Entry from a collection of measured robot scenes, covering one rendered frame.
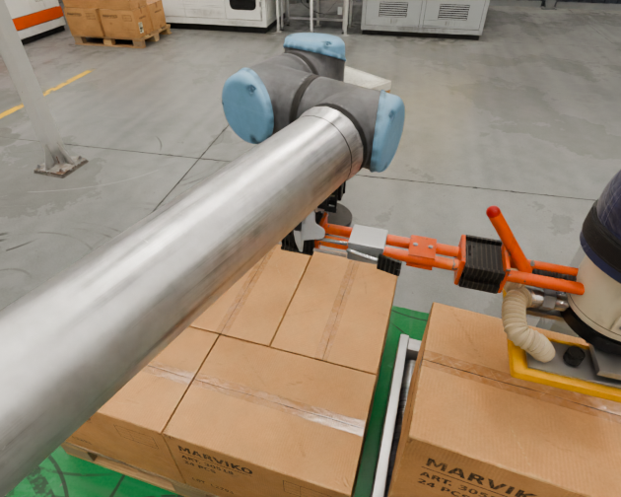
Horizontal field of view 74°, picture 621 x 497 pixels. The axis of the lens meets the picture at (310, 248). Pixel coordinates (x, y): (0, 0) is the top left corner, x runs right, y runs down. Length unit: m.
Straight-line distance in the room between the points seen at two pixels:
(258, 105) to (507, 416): 0.82
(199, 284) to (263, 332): 1.31
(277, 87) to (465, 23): 7.63
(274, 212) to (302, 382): 1.17
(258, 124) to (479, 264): 0.47
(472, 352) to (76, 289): 0.96
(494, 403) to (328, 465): 0.54
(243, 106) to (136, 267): 0.32
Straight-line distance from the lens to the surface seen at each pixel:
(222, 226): 0.32
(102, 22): 7.96
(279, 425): 1.41
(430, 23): 8.08
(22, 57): 4.01
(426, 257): 0.80
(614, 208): 0.77
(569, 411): 1.12
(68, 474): 2.17
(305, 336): 1.59
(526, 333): 0.82
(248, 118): 0.56
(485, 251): 0.84
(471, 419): 1.02
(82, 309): 0.28
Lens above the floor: 1.80
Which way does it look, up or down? 40 degrees down
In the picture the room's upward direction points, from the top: straight up
